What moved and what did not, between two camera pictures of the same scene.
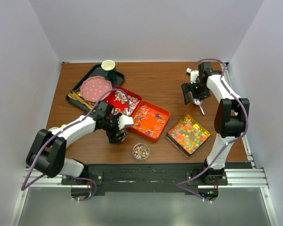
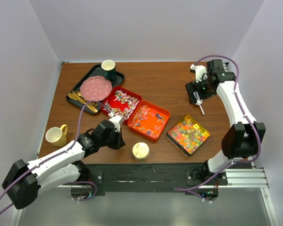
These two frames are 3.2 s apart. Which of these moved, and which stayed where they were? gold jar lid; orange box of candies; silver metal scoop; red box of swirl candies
Moved: gold jar lid
Stayed: orange box of candies; red box of swirl candies; silver metal scoop
